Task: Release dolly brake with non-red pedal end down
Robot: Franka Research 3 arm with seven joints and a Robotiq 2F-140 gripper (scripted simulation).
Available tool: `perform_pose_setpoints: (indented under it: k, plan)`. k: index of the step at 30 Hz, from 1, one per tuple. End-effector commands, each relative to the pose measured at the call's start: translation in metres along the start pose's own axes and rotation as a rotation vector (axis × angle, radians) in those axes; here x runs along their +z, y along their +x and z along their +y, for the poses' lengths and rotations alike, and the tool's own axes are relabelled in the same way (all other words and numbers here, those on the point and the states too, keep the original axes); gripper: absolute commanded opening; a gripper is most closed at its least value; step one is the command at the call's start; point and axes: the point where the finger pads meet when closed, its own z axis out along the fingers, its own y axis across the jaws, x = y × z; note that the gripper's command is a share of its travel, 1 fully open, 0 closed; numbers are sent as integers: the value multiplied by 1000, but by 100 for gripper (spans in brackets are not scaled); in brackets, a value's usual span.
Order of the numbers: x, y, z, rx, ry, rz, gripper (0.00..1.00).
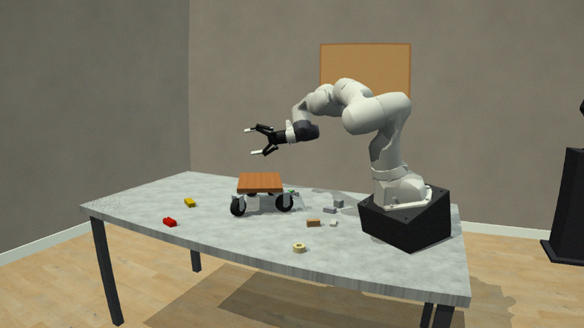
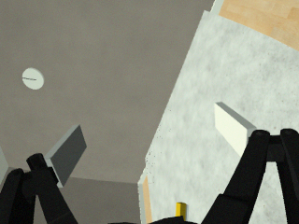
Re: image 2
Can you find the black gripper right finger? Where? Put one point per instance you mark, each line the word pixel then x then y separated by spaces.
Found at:
pixel 258 147

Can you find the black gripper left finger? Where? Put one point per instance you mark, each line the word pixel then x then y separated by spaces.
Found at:
pixel 58 164

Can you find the yellow rectangular block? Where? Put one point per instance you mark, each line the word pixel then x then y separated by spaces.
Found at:
pixel 181 210

